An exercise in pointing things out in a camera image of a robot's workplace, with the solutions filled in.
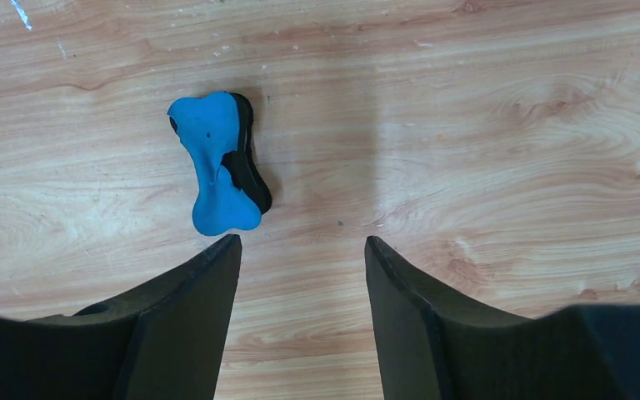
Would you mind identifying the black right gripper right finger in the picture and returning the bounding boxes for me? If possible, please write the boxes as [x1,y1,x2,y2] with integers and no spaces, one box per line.
[365,236,640,399]

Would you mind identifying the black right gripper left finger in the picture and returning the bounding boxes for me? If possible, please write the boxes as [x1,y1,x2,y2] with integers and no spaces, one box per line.
[0,234,242,399]

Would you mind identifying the blue bone-shaped whiteboard eraser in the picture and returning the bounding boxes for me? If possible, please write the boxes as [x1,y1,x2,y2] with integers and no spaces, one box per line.
[167,92,273,236]

